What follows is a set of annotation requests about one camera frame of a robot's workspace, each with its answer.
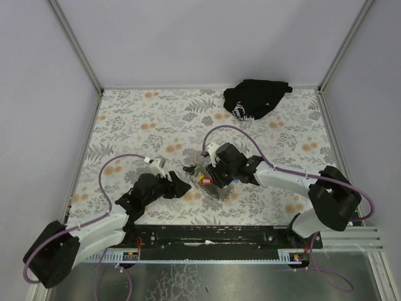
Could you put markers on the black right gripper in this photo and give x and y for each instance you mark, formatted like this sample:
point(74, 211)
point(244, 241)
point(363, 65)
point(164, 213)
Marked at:
point(213, 175)

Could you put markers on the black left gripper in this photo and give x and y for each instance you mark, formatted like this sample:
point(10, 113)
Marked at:
point(169, 187)

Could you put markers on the steel key holder with rings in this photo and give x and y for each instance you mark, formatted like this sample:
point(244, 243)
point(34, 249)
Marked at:
point(213, 190)

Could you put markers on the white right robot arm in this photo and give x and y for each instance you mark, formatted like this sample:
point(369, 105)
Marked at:
point(331, 195)

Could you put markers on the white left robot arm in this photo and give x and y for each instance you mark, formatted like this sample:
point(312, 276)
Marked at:
point(58, 249)

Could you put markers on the black key fob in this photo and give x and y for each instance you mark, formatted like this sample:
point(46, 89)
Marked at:
point(189, 169)

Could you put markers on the red key tag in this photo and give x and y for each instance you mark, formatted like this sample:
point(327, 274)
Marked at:
point(206, 181)

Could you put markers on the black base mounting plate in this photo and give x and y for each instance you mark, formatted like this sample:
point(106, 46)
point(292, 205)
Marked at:
point(156, 236)

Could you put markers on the floral patterned table mat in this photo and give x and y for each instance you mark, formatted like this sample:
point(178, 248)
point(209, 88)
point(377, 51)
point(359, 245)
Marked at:
point(174, 124)

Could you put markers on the black cloth with logo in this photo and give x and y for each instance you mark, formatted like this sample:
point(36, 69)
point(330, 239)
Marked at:
point(253, 99)

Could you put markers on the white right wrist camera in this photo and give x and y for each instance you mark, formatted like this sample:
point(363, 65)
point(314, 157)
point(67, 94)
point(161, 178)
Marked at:
point(211, 152)

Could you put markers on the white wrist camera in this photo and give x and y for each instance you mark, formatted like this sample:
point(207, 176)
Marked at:
point(156, 166)
point(211, 152)

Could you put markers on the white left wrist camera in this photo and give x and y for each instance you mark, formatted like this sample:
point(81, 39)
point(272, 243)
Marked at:
point(156, 166)

